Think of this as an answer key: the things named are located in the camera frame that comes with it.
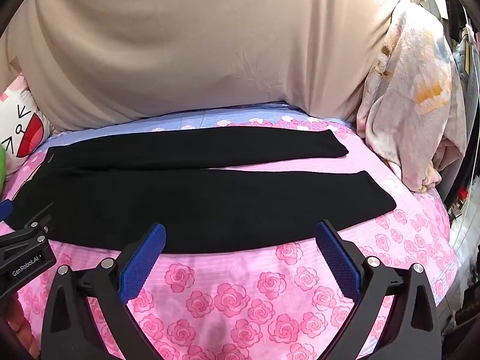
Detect black pants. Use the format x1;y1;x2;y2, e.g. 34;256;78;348
6;127;396;254

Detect green plush pillow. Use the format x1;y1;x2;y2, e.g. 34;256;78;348
0;145;7;194

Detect white cartoon face pillow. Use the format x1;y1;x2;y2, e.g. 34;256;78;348
0;74;52;176

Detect pink rose bed sheet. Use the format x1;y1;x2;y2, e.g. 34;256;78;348
3;103;457;359

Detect beige quilt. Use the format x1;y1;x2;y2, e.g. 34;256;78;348
1;0;399;130

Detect floral pastel blanket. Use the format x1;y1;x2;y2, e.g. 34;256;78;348
356;0;467;193

